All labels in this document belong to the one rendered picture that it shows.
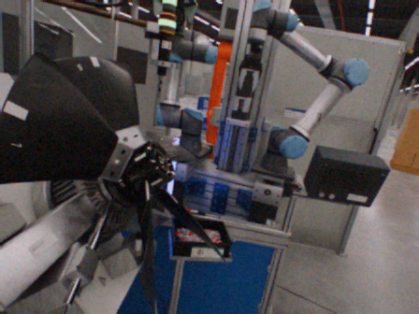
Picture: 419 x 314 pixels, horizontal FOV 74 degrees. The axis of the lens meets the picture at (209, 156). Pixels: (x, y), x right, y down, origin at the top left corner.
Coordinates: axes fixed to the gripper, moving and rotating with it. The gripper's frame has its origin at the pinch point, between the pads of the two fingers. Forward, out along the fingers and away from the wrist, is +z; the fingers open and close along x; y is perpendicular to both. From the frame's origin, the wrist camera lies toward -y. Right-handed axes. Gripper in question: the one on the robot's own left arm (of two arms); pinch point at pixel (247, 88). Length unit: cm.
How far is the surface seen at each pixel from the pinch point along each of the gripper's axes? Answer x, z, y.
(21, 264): 33, 32, -92
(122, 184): 28, 27, -65
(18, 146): 36, 14, -88
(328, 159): -34.6, 20.6, -21.6
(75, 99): 33, 7, -77
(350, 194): -48, 34, -18
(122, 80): 37, 3, -47
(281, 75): -31, -15, 128
